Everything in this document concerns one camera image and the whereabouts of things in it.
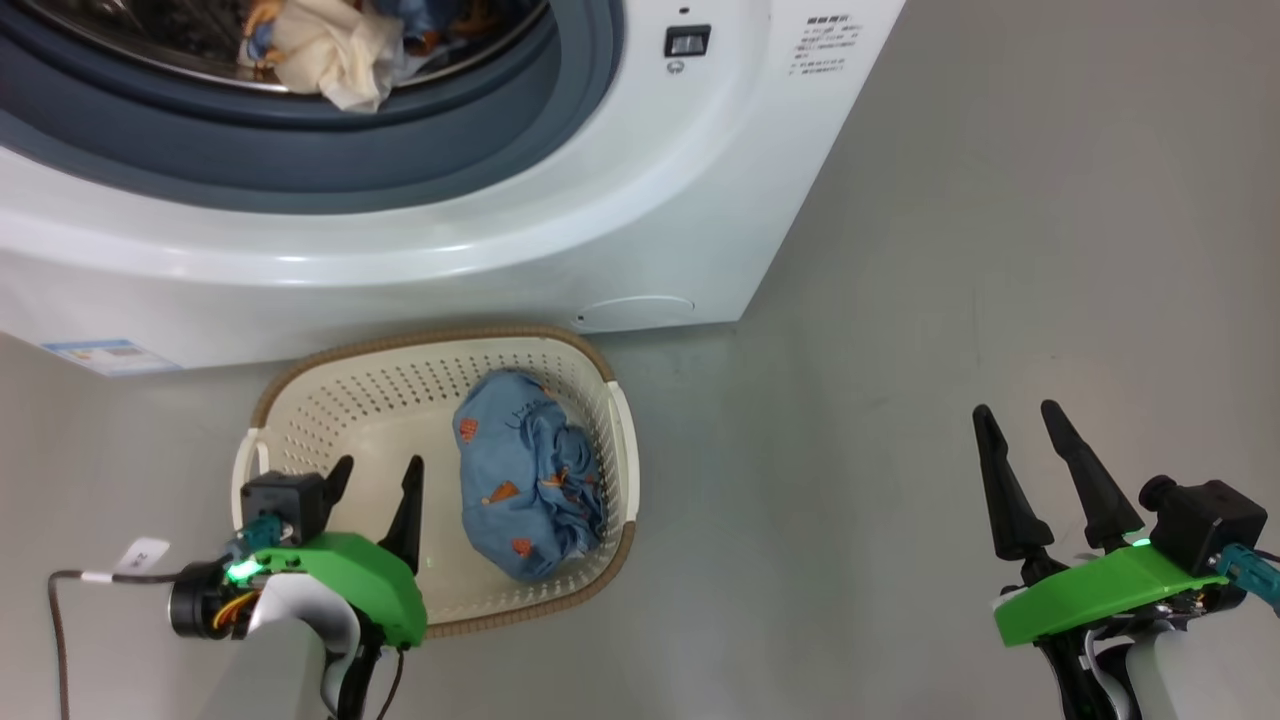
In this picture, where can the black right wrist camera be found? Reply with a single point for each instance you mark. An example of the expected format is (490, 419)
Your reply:
(1205, 520)

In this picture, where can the white front-load washing machine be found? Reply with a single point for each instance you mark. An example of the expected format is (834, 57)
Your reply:
(500, 260)

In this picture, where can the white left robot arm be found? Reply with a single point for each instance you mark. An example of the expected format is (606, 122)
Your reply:
(270, 670)

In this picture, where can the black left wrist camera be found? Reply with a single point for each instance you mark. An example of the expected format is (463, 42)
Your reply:
(285, 500)

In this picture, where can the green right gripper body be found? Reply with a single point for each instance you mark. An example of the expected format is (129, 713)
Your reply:
(1100, 595)

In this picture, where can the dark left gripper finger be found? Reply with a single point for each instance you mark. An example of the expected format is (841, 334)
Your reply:
(408, 525)
(340, 480)

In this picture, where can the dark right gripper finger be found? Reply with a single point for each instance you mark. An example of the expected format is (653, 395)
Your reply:
(1100, 500)
(1010, 510)

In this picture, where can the cream printed garment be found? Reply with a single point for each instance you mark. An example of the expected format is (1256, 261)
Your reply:
(330, 50)

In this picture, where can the blue energy label sticker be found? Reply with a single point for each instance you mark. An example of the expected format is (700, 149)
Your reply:
(110, 357)

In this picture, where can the cream plastic laundry basket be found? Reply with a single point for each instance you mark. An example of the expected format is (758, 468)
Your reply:
(380, 420)

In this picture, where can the blue cartoon print garment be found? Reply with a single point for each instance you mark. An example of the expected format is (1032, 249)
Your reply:
(525, 470)

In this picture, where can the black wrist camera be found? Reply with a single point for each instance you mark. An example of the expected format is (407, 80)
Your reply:
(1205, 520)
(285, 500)

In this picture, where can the light blue garment orange print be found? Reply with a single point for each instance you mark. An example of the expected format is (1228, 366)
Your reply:
(440, 18)

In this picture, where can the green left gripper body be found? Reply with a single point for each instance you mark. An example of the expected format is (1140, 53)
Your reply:
(360, 575)

